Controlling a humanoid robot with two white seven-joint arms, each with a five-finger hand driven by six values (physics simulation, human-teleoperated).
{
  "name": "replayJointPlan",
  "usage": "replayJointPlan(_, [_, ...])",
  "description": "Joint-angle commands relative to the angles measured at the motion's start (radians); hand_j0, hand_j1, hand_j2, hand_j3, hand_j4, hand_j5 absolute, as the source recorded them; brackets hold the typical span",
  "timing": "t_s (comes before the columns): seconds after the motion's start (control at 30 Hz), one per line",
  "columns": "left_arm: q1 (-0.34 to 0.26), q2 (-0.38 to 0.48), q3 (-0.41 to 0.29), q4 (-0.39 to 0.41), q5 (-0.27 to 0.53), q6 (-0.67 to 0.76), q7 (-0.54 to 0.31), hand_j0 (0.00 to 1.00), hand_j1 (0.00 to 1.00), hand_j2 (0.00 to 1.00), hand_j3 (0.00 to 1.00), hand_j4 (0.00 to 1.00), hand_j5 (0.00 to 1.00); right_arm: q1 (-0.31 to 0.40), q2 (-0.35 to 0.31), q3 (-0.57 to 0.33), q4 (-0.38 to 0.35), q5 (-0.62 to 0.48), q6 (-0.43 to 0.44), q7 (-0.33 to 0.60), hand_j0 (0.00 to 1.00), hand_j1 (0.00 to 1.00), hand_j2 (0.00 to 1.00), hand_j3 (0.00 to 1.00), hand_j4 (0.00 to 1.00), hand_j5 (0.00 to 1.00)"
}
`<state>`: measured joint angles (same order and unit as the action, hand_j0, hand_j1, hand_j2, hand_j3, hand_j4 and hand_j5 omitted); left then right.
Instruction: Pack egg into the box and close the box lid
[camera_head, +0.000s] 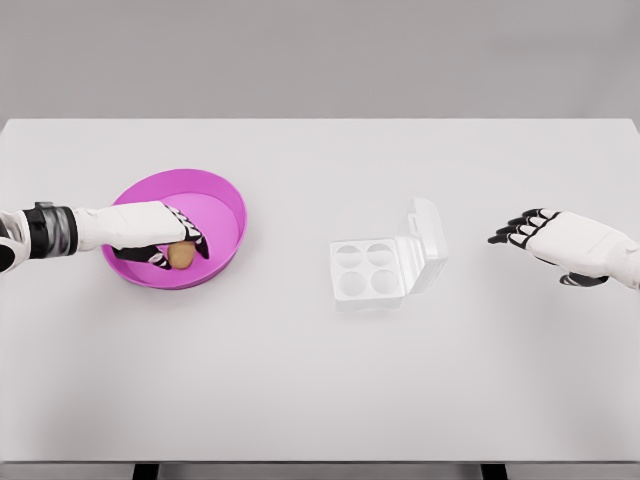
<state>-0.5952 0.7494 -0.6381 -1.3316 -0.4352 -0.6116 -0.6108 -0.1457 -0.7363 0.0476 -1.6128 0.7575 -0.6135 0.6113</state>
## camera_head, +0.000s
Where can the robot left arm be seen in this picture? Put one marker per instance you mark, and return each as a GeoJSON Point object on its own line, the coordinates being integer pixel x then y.
{"type": "Point", "coordinates": [45, 232]}

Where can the brown egg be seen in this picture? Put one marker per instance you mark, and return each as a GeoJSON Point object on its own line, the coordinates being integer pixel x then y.
{"type": "Point", "coordinates": [181, 255]}

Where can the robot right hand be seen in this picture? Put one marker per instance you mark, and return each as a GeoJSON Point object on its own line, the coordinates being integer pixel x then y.
{"type": "Point", "coordinates": [570, 242]}

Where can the clear plastic egg box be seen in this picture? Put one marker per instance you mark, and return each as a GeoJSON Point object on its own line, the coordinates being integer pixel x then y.
{"type": "Point", "coordinates": [385, 265]}

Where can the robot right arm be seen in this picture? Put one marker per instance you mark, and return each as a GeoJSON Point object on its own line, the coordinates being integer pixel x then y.
{"type": "Point", "coordinates": [632, 262]}

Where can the pink round bowl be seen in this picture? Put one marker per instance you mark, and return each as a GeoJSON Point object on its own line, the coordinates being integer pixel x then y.
{"type": "Point", "coordinates": [220, 220]}

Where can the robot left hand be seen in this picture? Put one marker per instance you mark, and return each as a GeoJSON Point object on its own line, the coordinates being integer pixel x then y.
{"type": "Point", "coordinates": [145, 225]}

